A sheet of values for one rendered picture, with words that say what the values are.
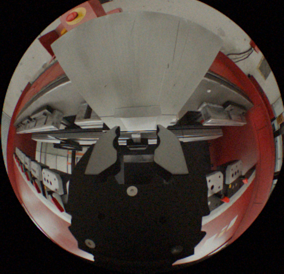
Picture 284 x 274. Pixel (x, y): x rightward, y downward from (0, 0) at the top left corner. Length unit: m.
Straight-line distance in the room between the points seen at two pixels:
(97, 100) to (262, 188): 1.05
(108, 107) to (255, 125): 0.91
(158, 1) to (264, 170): 1.60
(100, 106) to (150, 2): 1.11
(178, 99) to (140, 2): 1.08
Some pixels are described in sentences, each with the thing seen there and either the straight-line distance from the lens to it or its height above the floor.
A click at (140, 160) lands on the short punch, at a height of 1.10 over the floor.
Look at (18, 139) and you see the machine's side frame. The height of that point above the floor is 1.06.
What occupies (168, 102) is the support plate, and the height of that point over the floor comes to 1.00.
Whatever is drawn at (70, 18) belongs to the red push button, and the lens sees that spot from 0.35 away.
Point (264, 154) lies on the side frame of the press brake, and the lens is 0.87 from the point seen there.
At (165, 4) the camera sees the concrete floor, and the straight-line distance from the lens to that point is 1.16.
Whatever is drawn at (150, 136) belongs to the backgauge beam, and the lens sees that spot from 0.51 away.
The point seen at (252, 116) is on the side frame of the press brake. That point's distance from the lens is 0.88.
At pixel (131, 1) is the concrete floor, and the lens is 1.14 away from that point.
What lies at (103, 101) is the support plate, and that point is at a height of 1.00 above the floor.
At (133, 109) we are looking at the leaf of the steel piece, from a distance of 0.15.
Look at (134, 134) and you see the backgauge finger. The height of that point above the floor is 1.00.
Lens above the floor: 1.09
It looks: 19 degrees down
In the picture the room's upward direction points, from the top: 177 degrees clockwise
